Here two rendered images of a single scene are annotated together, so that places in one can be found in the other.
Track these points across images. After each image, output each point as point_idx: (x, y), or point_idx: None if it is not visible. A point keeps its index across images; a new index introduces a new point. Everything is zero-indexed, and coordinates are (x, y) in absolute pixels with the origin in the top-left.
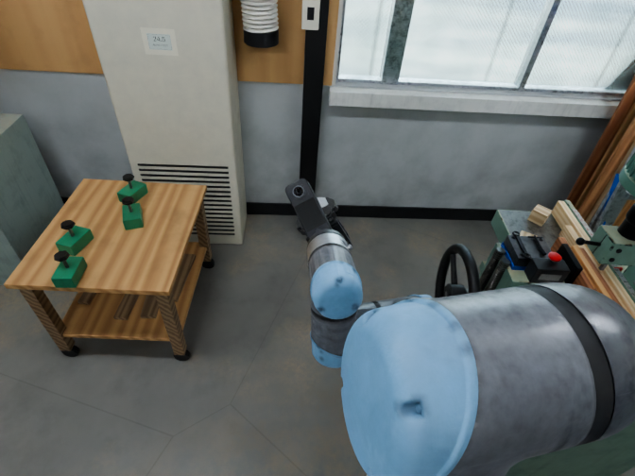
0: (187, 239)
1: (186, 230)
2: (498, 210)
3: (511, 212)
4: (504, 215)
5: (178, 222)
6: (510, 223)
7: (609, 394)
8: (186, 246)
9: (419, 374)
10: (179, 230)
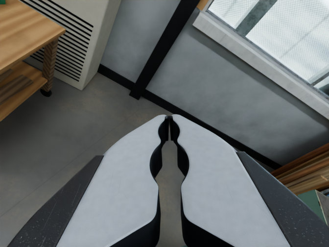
0: (11, 63)
1: (16, 55)
2: (316, 190)
3: (326, 199)
4: (321, 200)
5: (14, 43)
6: (327, 213)
7: None
8: (7, 69)
9: None
10: (9, 51)
